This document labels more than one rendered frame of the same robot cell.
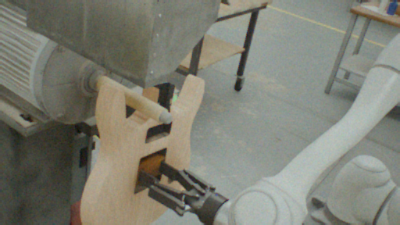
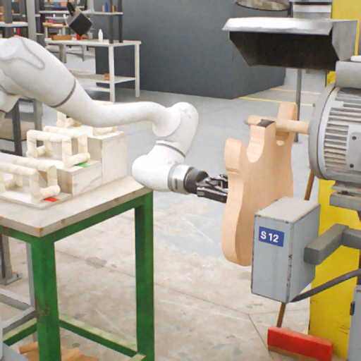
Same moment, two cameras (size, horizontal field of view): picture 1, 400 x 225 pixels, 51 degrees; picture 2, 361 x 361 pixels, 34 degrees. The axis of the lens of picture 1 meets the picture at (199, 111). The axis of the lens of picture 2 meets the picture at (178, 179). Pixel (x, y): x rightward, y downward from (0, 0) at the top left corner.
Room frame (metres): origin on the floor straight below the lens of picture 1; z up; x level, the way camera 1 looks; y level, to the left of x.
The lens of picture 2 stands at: (2.43, 0.00, 1.58)
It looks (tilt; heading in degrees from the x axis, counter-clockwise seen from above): 17 degrees down; 184
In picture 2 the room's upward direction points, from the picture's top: straight up
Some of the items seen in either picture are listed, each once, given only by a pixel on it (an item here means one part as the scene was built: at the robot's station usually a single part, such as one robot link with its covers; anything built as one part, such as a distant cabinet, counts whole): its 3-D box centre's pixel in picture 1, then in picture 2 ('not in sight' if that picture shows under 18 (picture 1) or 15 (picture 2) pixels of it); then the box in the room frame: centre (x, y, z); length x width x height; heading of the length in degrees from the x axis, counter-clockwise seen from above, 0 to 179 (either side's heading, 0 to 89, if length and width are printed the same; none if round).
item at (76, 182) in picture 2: not in sight; (58, 173); (0.40, -0.59, 0.98); 0.27 x 0.16 x 0.09; 63
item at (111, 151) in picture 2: not in sight; (86, 153); (0.27, -0.52, 1.02); 0.27 x 0.15 x 0.17; 63
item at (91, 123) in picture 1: (111, 119); (327, 242); (1.08, 0.25, 1.02); 0.19 x 0.04 x 0.04; 149
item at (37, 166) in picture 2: not in sight; (33, 164); (0.51, -0.65, 1.04); 0.20 x 0.03 x 0.03; 62
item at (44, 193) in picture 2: not in sight; (46, 192); (0.59, -0.58, 0.96); 0.11 x 0.03 x 0.03; 153
